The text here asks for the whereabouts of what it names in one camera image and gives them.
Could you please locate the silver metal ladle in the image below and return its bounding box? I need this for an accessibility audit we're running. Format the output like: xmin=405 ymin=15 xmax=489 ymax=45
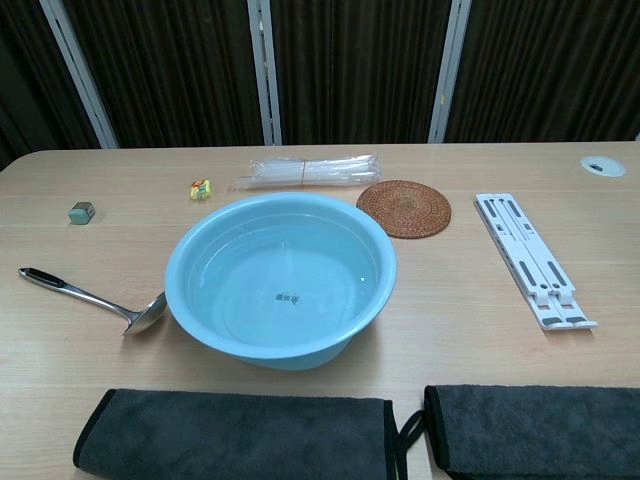
xmin=18 ymin=267 xmax=168 ymax=337

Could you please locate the light blue bowl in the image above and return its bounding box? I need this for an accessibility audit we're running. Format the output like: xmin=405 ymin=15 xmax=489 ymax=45
xmin=164 ymin=192 xmax=398 ymax=372

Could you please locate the clear plastic straw bundle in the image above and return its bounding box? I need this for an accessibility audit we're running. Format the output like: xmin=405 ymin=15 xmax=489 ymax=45
xmin=230 ymin=153 xmax=384 ymax=192

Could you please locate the round woven rattan coaster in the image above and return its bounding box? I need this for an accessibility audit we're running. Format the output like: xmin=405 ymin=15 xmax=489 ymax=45
xmin=355 ymin=179 xmax=453 ymax=240

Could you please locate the small yellow snack packet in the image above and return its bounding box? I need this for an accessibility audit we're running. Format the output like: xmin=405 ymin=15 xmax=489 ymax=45
xmin=187 ymin=179 xmax=215 ymax=203

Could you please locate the dark grey towel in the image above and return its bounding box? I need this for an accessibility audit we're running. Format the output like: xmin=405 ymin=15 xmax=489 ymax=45
xmin=423 ymin=383 xmax=640 ymax=480
xmin=72 ymin=388 xmax=426 ymax=480

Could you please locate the white folding laptop stand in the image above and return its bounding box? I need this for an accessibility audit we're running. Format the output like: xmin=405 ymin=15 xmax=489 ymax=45
xmin=473 ymin=192 xmax=599 ymax=332

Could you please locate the small green grey cube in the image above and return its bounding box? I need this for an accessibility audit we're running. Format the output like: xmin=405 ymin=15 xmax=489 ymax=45
xmin=67 ymin=201 xmax=97 ymax=226

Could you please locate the silver partition frame post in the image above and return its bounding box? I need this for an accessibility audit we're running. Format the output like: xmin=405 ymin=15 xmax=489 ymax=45
xmin=247 ymin=0 xmax=283 ymax=147
xmin=428 ymin=0 xmax=475 ymax=145
xmin=38 ymin=0 xmax=120 ymax=150

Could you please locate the white round cable grommet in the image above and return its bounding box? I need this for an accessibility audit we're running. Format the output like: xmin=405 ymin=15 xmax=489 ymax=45
xmin=580 ymin=155 xmax=627 ymax=178

